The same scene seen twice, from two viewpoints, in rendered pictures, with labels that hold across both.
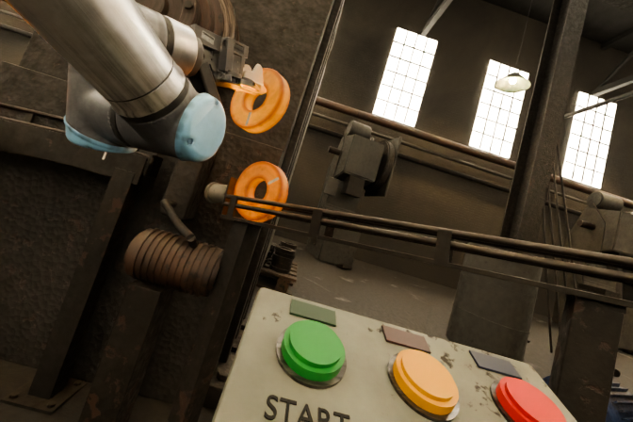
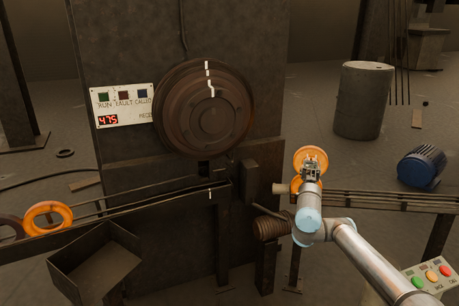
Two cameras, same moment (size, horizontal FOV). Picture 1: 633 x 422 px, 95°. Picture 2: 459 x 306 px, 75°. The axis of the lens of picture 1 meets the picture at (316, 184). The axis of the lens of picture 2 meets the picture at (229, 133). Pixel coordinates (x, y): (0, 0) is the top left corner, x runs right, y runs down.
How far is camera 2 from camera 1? 131 cm
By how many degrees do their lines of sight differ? 35
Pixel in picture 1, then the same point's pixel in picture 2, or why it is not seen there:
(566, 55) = not seen: outside the picture
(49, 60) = (120, 149)
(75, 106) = (308, 240)
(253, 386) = not seen: hidden behind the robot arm
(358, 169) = not seen: outside the picture
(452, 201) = not seen: outside the picture
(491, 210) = not seen: outside the picture
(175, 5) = (229, 110)
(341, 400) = (425, 287)
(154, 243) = (270, 227)
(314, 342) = (419, 282)
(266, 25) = (250, 59)
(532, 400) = (446, 270)
